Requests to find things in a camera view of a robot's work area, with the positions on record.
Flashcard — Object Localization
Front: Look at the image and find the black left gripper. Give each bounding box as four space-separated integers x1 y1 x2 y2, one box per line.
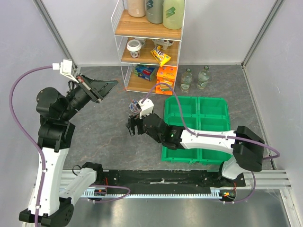
60 72 118 121

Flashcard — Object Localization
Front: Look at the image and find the white cable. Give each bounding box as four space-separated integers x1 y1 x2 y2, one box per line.
129 100 142 113

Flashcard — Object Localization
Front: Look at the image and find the light blue cable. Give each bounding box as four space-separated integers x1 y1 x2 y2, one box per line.
129 99 140 112

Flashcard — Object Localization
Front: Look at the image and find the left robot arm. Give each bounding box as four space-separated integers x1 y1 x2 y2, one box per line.
18 75 118 227

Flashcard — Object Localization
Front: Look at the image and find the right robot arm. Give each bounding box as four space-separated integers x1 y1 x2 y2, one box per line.
126 113 264 186

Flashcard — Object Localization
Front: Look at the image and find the white paper coffee cup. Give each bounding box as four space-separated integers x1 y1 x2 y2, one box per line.
126 39 142 58

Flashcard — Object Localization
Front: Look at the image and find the orange sponge package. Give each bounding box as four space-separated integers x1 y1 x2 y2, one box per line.
155 66 178 96

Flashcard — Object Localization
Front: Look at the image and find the green compartment bin tray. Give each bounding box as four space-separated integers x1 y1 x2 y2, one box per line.
161 96 231 165

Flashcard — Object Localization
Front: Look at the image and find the yellow candy bag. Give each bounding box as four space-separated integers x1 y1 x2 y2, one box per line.
150 45 171 67

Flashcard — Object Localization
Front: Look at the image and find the left glass bottle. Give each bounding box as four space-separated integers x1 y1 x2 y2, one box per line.
180 68 192 92

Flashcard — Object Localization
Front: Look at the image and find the glass bottle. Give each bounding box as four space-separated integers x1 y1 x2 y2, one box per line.
180 68 192 92
197 66 210 89

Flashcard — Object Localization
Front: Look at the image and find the white yogurt cup pack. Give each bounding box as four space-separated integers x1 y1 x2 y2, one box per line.
152 39 175 50

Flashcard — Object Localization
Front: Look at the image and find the beige bottle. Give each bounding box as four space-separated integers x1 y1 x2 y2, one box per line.
127 0 146 17

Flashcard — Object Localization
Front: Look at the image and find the right glass bottle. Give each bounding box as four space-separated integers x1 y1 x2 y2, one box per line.
197 66 210 89

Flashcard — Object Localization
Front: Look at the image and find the grey green bottle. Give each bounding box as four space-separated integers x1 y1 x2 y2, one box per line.
146 0 164 24

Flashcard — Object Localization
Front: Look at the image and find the light green bottle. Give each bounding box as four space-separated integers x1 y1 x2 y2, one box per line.
163 0 185 30

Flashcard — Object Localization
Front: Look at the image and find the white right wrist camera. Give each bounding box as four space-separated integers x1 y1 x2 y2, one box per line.
138 98 154 119

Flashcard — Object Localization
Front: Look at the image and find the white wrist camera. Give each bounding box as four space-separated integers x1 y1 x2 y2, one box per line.
52 59 77 83
138 98 154 119

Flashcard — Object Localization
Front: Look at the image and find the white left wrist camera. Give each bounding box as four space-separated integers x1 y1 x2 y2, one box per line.
52 59 77 83

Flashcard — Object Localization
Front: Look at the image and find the white wire wooden shelf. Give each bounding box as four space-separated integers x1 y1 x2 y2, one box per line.
111 0 184 93

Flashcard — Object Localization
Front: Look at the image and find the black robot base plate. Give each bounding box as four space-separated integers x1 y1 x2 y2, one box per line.
95 170 246 188

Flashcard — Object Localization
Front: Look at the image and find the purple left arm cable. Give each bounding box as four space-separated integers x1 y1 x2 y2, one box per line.
9 65 131 227

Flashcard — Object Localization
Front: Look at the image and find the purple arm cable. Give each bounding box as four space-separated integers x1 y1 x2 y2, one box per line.
9 65 131 227
142 83 281 204

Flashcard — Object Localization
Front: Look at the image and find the white slotted cable duct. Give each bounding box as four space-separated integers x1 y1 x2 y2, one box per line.
80 187 222 200

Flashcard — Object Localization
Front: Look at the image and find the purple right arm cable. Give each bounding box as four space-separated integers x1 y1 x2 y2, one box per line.
142 83 281 204

